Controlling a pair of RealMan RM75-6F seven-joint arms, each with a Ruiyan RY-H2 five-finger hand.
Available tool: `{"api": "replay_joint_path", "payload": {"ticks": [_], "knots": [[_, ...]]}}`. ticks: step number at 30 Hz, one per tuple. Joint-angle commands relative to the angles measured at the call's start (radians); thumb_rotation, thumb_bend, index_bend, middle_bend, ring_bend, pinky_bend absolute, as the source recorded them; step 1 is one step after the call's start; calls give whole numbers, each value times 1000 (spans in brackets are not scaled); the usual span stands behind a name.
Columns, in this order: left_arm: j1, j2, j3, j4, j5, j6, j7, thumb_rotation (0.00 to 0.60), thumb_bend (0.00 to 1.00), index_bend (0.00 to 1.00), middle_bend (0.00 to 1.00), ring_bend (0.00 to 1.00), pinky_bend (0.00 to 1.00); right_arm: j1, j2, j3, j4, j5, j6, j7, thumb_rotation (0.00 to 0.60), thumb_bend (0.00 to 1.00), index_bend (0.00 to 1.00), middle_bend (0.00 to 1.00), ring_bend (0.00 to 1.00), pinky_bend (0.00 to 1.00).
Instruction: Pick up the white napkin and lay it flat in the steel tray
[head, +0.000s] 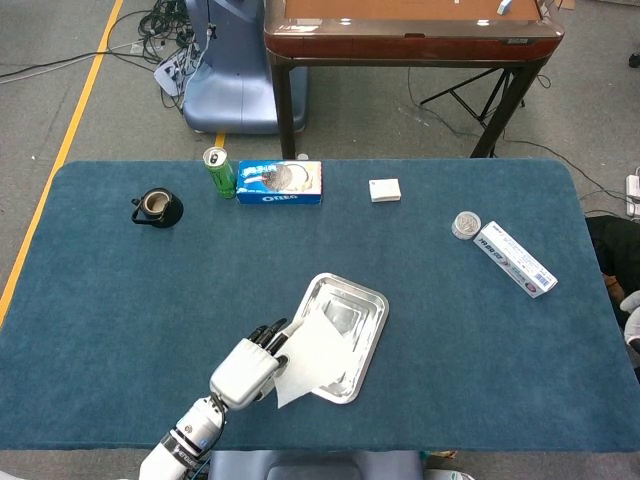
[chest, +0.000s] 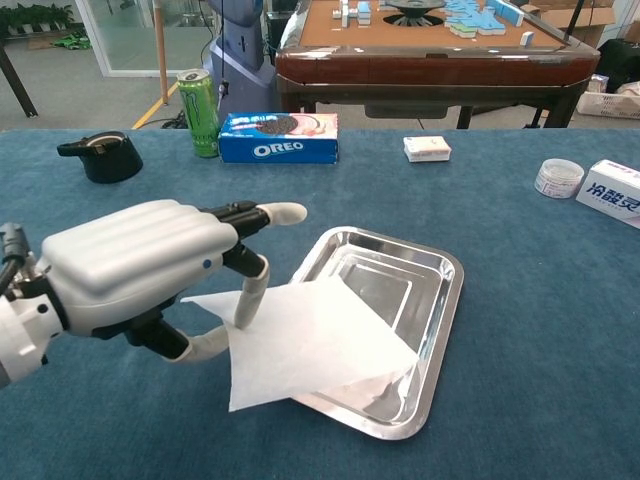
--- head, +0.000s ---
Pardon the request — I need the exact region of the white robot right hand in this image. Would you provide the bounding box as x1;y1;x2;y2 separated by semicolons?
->
619;294;640;369

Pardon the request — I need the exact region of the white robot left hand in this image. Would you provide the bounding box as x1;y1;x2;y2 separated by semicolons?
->
208;317;304;412

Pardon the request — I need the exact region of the white paper sheet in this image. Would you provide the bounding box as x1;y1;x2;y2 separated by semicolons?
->
273;310;351;410

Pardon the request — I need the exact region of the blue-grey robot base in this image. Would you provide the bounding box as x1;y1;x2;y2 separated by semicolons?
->
182;0;309;135

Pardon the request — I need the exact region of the silver metal tray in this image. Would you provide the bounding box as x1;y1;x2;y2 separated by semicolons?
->
274;272;390;405

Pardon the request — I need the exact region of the grey-blue robot torso base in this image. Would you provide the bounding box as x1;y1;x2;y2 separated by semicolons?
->
207;449;426;480

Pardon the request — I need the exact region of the white power strip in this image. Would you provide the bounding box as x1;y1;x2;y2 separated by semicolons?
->
153;49;194;96
625;174;640;217

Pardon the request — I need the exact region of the white toothpaste box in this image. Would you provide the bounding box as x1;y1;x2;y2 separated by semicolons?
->
473;220;559;300

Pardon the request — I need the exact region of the blue Oreo cookie box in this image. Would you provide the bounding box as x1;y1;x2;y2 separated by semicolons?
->
235;159;323;206

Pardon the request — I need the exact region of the blue table cloth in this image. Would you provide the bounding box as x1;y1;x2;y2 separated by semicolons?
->
0;158;640;454

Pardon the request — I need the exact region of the green drink can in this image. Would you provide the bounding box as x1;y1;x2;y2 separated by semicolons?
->
202;147;237;200

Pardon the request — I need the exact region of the round clear plastic jar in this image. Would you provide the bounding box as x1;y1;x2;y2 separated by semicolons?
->
450;210;483;241

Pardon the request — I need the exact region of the small white tissue pack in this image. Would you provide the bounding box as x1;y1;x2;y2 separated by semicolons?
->
368;178;403;204

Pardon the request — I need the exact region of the brown mahjong table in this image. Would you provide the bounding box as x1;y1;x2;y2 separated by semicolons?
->
263;0;566;160

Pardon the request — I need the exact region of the black cable bundle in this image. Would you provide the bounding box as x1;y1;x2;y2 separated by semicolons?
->
134;0;201;111

